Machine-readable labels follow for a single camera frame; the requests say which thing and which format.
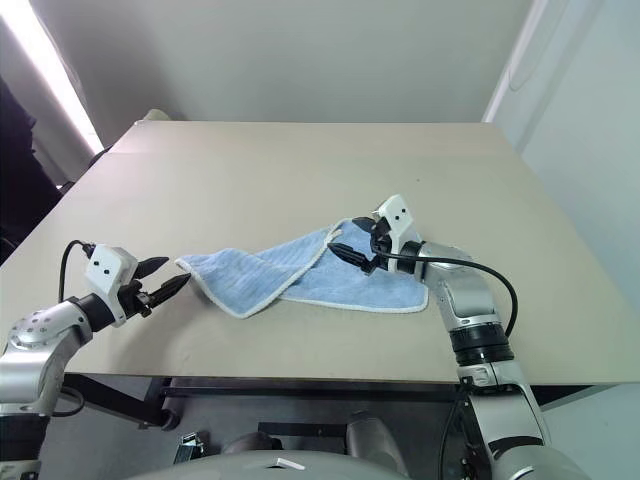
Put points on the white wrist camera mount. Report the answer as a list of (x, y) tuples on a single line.
[(107, 270), (400, 220)]

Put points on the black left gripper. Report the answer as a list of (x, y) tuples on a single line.
[(133, 300)]

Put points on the silver robot torso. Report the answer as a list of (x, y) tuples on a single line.
[(250, 467)]

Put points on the black metal table frame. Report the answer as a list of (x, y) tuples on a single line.
[(300, 387)]

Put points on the black caster wheel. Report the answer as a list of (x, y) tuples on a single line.
[(171, 419)]

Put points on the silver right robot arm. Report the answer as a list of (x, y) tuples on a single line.
[(465, 295)]

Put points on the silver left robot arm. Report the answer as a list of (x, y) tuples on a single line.
[(35, 330)]

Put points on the black metal base bar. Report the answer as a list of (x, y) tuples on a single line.
[(305, 430)]

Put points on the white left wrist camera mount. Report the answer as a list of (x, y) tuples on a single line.
[(107, 270)]

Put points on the light blue towel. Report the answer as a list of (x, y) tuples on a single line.
[(310, 285)]

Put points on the silver metal bracket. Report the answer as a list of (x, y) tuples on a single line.
[(191, 446)]

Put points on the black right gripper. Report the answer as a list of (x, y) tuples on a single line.
[(382, 241)]

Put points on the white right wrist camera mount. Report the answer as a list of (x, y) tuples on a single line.
[(400, 220)]

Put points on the bright white light strip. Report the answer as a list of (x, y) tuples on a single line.
[(55, 75)]

